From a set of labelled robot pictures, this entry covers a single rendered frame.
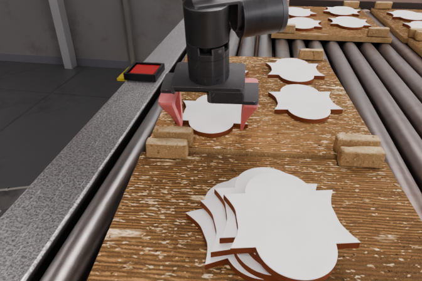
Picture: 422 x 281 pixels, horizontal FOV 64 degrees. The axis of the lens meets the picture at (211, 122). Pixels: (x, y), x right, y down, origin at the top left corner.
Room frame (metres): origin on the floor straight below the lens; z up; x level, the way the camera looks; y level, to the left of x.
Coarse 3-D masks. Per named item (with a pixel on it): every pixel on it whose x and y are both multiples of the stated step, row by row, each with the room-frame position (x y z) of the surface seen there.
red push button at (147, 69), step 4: (136, 68) 0.74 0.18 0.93; (140, 68) 0.74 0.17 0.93; (144, 68) 0.74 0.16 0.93; (148, 68) 0.74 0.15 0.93; (152, 68) 0.74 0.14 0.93; (156, 68) 0.74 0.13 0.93; (132, 72) 0.72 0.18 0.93; (136, 72) 0.72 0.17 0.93; (140, 72) 0.72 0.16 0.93; (144, 72) 0.72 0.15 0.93; (148, 72) 0.72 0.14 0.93; (152, 72) 0.72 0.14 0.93
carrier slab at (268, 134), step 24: (264, 72) 0.70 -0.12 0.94; (192, 96) 0.58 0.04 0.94; (264, 96) 0.58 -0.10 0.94; (336, 96) 0.58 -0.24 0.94; (168, 120) 0.49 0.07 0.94; (264, 120) 0.49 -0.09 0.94; (288, 120) 0.49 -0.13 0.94; (336, 120) 0.49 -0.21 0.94; (360, 120) 0.49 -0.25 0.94; (216, 144) 0.42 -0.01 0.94; (240, 144) 0.42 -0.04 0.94; (264, 144) 0.42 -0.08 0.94; (288, 144) 0.42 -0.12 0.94; (312, 144) 0.42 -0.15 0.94
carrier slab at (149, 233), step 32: (160, 160) 0.38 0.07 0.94; (192, 160) 0.38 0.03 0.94; (224, 160) 0.38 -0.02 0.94; (256, 160) 0.38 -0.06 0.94; (288, 160) 0.38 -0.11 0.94; (320, 160) 0.38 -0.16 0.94; (128, 192) 0.31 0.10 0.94; (160, 192) 0.31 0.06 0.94; (192, 192) 0.31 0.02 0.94; (352, 192) 0.31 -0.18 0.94; (384, 192) 0.31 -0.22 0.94; (128, 224) 0.26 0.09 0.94; (160, 224) 0.26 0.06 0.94; (192, 224) 0.26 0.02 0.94; (352, 224) 0.26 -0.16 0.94; (384, 224) 0.26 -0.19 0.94; (416, 224) 0.26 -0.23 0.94; (128, 256) 0.22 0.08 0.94; (160, 256) 0.22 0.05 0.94; (192, 256) 0.22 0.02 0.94; (352, 256) 0.22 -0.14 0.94; (384, 256) 0.22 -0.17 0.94; (416, 256) 0.22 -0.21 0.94
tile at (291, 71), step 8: (272, 64) 0.73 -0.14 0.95; (280, 64) 0.73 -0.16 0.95; (288, 64) 0.73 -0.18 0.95; (296, 64) 0.73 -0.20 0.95; (304, 64) 0.73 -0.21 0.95; (312, 64) 0.73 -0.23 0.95; (272, 72) 0.68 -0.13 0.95; (280, 72) 0.68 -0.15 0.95; (288, 72) 0.68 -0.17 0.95; (296, 72) 0.68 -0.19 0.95; (304, 72) 0.68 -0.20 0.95; (312, 72) 0.68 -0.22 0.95; (288, 80) 0.64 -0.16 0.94; (296, 80) 0.64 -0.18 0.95; (304, 80) 0.64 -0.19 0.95; (312, 80) 0.65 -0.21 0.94
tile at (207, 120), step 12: (204, 96) 0.56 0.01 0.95; (192, 108) 0.52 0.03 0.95; (204, 108) 0.52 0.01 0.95; (216, 108) 0.52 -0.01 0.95; (228, 108) 0.52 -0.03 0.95; (240, 108) 0.52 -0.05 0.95; (192, 120) 0.47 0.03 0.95; (204, 120) 0.47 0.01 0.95; (216, 120) 0.47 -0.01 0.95; (228, 120) 0.47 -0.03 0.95; (240, 120) 0.47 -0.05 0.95; (204, 132) 0.44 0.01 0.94; (216, 132) 0.44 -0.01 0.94; (228, 132) 0.45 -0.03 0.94
